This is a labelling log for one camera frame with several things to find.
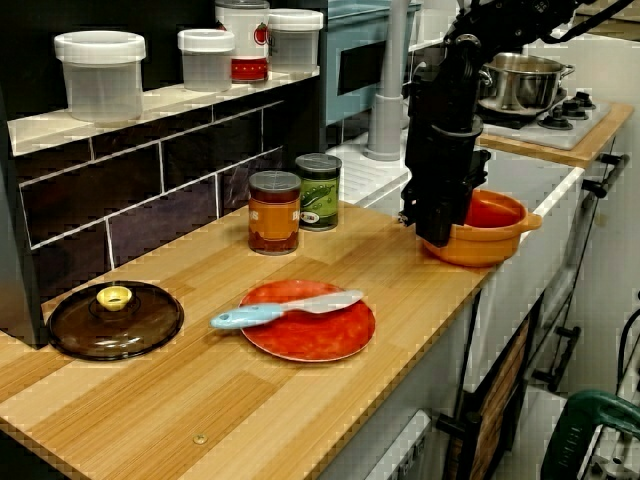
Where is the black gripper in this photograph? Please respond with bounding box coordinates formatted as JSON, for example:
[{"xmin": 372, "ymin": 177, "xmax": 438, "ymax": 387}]
[{"xmin": 402, "ymin": 124, "xmax": 492, "ymax": 249}]

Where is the red toy pepper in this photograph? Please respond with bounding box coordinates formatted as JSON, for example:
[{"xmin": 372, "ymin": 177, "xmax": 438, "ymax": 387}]
[{"xmin": 464, "ymin": 192, "xmax": 522, "ymax": 230}]

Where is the green peas can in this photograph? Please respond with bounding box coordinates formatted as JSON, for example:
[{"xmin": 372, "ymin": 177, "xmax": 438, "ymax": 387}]
[{"xmin": 294, "ymin": 152, "xmax": 343, "ymax": 232}]

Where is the brown beans can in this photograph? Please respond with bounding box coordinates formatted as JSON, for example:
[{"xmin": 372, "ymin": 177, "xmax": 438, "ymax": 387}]
[{"xmin": 247, "ymin": 170, "xmax": 303, "ymax": 256}]

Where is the orange plastic pot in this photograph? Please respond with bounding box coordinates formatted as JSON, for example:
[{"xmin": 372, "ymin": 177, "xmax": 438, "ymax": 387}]
[{"xmin": 419, "ymin": 188, "xmax": 544, "ymax": 267}]

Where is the white toy sink unit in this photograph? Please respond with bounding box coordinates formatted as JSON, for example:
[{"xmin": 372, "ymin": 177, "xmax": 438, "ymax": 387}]
[{"xmin": 324, "ymin": 134, "xmax": 589, "ymax": 281}]

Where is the grey toy faucet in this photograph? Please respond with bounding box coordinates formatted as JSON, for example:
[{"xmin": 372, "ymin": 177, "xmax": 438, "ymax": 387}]
[{"xmin": 366, "ymin": 0, "xmax": 417, "ymax": 162}]

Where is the grey toy stove top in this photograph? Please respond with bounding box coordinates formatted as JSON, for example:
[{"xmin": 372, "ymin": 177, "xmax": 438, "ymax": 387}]
[{"xmin": 474, "ymin": 88, "xmax": 614, "ymax": 151}]

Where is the steel cooking pot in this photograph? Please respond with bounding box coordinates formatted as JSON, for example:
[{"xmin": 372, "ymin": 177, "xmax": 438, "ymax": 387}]
[{"xmin": 477, "ymin": 51, "xmax": 577, "ymax": 112}]

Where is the red plate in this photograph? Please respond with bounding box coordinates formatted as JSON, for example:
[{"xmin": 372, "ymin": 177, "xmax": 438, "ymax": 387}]
[{"xmin": 238, "ymin": 279, "xmax": 377, "ymax": 363}]

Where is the dark framed wooden door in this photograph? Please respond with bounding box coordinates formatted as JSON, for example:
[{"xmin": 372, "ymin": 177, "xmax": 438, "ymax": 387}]
[{"xmin": 467, "ymin": 299, "xmax": 544, "ymax": 480}]

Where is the plain white lidded jar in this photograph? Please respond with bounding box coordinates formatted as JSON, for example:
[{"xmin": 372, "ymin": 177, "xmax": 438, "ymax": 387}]
[{"xmin": 266, "ymin": 8, "xmax": 325, "ymax": 76}]

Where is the green clamp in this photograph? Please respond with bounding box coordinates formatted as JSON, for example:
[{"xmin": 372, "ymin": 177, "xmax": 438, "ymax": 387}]
[{"xmin": 539, "ymin": 389, "xmax": 640, "ymax": 480}]

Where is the tomato print can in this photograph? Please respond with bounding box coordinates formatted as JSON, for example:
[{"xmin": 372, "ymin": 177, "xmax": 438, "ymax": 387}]
[{"xmin": 214, "ymin": 0, "xmax": 272, "ymax": 85}]

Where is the white jar with print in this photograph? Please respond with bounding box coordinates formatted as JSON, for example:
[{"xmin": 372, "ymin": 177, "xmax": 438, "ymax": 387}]
[{"xmin": 176, "ymin": 28, "xmax": 237, "ymax": 93}]

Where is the brown glass pot lid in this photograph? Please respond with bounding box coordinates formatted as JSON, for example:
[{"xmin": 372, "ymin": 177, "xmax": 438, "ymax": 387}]
[{"xmin": 47, "ymin": 280, "xmax": 186, "ymax": 362}]

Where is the large white lidded jar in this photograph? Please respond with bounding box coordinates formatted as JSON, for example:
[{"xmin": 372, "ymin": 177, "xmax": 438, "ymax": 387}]
[{"xmin": 53, "ymin": 30, "xmax": 148, "ymax": 124}]

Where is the black cabinet door handle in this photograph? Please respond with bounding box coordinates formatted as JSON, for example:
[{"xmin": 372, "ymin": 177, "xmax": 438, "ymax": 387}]
[
  {"xmin": 435, "ymin": 389, "xmax": 481, "ymax": 480},
  {"xmin": 581, "ymin": 152, "xmax": 632, "ymax": 200},
  {"xmin": 531, "ymin": 324, "xmax": 583, "ymax": 393}
]

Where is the blue handled toy knife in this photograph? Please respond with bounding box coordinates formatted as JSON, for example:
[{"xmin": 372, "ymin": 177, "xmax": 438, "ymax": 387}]
[{"xmin": 208, "ymin": 289, "xmax": 365, "ymax": 331}]

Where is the black cable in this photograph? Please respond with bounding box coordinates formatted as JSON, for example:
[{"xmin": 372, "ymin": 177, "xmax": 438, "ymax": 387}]
[{"xmin": 615, "ymin": 307, "xmax": 640, "ymax": 396}]

